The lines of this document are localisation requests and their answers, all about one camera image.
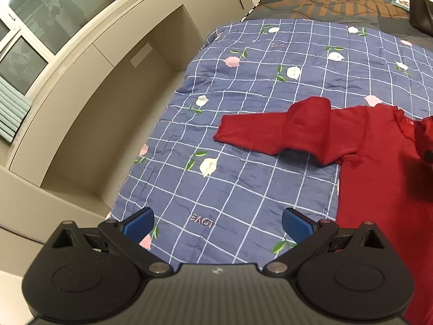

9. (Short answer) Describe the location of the white framed window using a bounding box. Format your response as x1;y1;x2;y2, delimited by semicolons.
1;0;116;95

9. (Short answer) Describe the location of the teal pleated curtain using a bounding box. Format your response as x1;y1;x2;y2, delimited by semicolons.
0;78;32;143

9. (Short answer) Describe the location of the blue checked floral quilt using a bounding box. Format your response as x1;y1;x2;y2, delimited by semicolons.
111;19;432;265

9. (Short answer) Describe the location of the beige built-in desk shelf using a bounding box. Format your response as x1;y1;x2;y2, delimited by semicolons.
0;0;258;245

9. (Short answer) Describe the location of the dark brown handbag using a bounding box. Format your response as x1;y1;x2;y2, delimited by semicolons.
409;0;433;36

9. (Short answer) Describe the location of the red long-sleeve shirt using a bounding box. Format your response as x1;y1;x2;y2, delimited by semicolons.
214;97;432;324

